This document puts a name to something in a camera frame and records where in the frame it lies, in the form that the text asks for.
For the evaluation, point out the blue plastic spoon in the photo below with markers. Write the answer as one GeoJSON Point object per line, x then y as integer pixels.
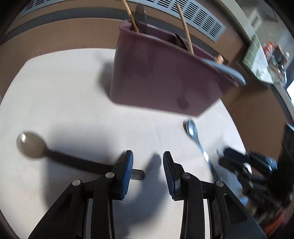
{"type": "Point", "coordinates": [227, 70]}

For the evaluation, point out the grey stone countertop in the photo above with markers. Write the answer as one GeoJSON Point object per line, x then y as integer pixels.
{"type": "Point", "coordinates": [238, 20]}

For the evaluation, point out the green checked towel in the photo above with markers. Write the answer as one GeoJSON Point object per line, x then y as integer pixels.
{"type": "Point", "coordinates": [255, 57]}

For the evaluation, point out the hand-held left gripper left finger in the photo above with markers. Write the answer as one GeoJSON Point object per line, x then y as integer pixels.
{"type": "Point", "coordinates": [127, 174]}

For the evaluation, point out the red-filled plastic bottle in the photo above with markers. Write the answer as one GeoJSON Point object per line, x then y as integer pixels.
{"type": "Point", "coordinates": [267, 49]}

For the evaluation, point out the metal utensil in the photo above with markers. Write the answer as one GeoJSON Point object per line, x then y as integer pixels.
{"type": "Point", "coordinates": [181, 42]}

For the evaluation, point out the small metal spoon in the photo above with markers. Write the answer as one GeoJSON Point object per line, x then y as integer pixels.
{"type": "Point", "coordinates": [191, 129]}

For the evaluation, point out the beige vented column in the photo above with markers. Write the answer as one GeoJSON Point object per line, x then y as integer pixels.
{"type": "Point", "coordinates": [255, 20]}

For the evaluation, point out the brown kitchen cabinet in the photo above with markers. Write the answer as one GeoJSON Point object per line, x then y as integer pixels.
{"type": "Point", "coordinates": [69, 32]}

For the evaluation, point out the maroon plastic utensil holder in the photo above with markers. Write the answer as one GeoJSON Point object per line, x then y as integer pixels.
{"type": "Point", "coordinates": [149, 75]}

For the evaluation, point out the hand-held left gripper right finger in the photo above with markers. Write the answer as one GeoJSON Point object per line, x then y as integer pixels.
{"type": "Point", "coordinates": [168, 177]}

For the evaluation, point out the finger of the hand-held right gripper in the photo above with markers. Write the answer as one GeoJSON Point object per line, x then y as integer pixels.
{"type": "Point", "coordinates": [232, 156]}
{"type": "Point", "coordinates": [261, 160]}

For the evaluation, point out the long grey vent grille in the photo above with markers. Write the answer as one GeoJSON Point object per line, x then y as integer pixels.
{"type": "Point", "coordinates": [202, 18]}

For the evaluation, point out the wooden chopstick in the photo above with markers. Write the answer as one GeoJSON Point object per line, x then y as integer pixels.
{"type": "Point", "coordinates": [131, 17]}
{"type": "Point", "coordinates": [219, 59]}
{"type": "Point", "coordinates": [185, 27]}

